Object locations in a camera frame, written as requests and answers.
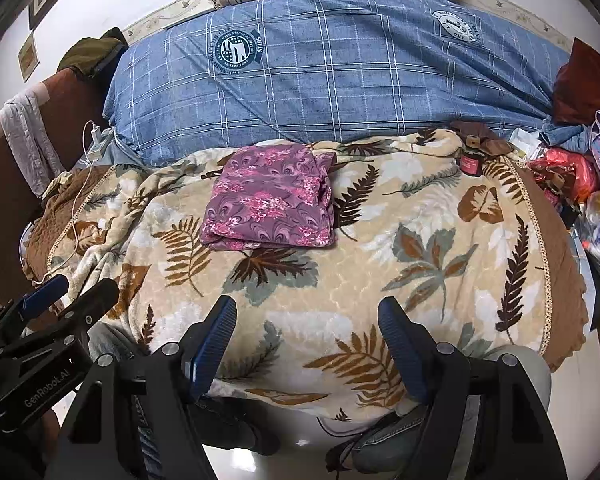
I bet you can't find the grey white cloth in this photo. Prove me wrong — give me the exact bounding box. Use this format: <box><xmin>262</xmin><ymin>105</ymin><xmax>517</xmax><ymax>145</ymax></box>
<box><xmin>1</xmin><ymin>91</ymin><xmax>56</xmax><ymax>191</ymax></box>

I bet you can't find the blue denim cloth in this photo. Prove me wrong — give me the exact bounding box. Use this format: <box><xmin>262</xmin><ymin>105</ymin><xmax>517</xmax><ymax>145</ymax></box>
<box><xmin>540</xmin><ymin>117</ymin><xmax>593</xmax><ymax>153</ymax></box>

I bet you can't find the dark red small bottle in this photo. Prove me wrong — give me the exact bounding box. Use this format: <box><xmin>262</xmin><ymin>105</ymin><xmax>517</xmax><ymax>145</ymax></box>
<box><xmin>545</xmin><ymin>167</ymin><xmax>581</xmax><ymax>226</ymax></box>
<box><xmin>457</xmin><ymin>135</ymin><xmax>486</xmax><ymax>177</ymax></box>

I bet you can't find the small wall picture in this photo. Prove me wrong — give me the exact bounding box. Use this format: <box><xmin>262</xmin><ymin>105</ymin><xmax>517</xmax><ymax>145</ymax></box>
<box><xmin>17</xmin><ymin>31</ymin><xmax>41</xmax><ymax>83</ymax></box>

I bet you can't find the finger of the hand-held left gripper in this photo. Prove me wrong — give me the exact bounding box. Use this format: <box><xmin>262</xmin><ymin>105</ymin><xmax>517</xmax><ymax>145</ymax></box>
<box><xmin>0</xmin><ymin>275</ymin><xmax>71</xmax><ymax>333</ymax></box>
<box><xmin>0</xmin><ymin>278</ymin><xmax>120</xmax><ymax>356</ymax></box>

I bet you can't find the olive green cloth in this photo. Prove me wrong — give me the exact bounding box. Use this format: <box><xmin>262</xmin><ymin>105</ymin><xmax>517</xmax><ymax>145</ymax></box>
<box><xmin>56</xmin><ymin>27</ymin><xmax>128</xmax><ymax>78</ymax></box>

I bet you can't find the white power strip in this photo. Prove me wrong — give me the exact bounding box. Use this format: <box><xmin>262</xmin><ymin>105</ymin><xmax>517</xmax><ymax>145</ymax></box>
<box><xmin>87</xmin><ymin>127</ymin><xmax>116</xmax><ymax>161</ymax></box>

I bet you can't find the brown bed headboard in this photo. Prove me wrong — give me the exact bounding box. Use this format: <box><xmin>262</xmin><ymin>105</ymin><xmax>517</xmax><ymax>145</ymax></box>
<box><xmin>0</xmin><ymin>67</ymin><xmax>116</xmax><ymax>306</ymax></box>

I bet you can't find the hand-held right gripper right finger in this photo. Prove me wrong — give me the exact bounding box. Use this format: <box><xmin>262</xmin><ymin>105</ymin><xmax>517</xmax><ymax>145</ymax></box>
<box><xmin>377</xmin><ymin>296</ymin><xmax>568</xmax><ymax>480</ymax></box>

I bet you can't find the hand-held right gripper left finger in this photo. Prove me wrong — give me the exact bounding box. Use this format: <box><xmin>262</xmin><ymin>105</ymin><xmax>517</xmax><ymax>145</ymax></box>
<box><xmin>55</xmin><ymin>295</ymin><xmax>238</xmax><ymax>480</ymax></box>

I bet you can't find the red plastic bag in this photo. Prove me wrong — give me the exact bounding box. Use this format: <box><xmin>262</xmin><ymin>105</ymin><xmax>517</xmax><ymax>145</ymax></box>
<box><xmin>527</xmin><ymin>147</ymin><xmax>600</xmax><ymax>203</ymax></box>

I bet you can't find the purple floral shirt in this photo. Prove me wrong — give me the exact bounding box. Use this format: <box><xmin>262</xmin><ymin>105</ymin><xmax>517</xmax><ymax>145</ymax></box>
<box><xmin>200</xmin><ymin>144</ymin><xmax>337</xmax><ymax>251</ymax></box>

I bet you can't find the dark red cloth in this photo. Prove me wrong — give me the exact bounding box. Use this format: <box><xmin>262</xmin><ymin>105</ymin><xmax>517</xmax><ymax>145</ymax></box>
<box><xmin>552</xmin><ymin>37</ymin><xmax>600</xmax><ymax>123</ymax></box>

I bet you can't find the blue plaid duvet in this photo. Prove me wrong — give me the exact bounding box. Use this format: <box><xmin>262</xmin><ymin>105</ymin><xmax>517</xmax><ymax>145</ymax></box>
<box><xmin>102</xmin><ymin>0</ymin><xmax>573</xmax><ymax>166</ymax></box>

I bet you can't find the brown cloth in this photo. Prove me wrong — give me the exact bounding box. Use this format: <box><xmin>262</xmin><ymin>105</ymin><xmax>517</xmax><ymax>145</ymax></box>
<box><xmin>450</xmin><ymin>121</ymin><xmax>513</xmax><ymax>156</ymax></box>

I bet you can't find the white charger cable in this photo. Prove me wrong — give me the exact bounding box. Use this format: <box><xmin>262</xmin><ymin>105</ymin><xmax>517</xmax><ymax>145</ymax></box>
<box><xmin>27</xmin><ymin>120</ymin><xmax>101</xmax><ymax>281</ymax></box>

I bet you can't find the beige leaf print blanket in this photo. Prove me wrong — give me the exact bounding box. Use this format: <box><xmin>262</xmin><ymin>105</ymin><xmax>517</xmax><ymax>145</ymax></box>
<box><xmin>45</xmin><ymin>127</ymin><xmax>553</xmax><ymax>421</ymax></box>

